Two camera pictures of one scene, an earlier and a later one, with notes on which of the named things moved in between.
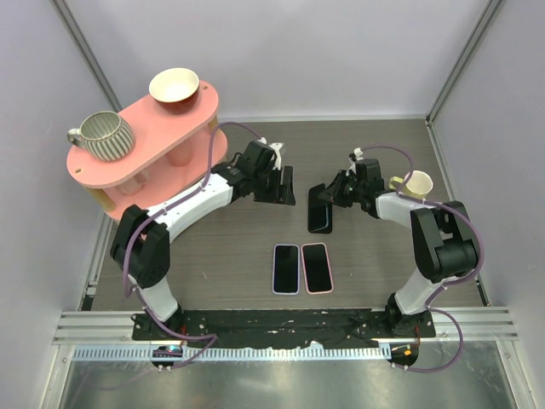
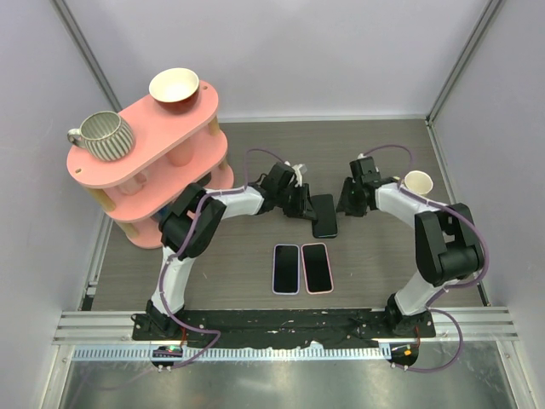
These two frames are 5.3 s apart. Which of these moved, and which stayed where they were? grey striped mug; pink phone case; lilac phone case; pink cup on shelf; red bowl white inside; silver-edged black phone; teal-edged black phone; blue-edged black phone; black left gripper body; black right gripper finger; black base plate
Moved: teal-edged black phone; black right gripper finger; black left gripper body
Stayed: red bowl white inside; black base plate; blue-edged black phone; pink phone case; silver-edged black phone; grey striped mug; lilac phone case; pink cup on shelf
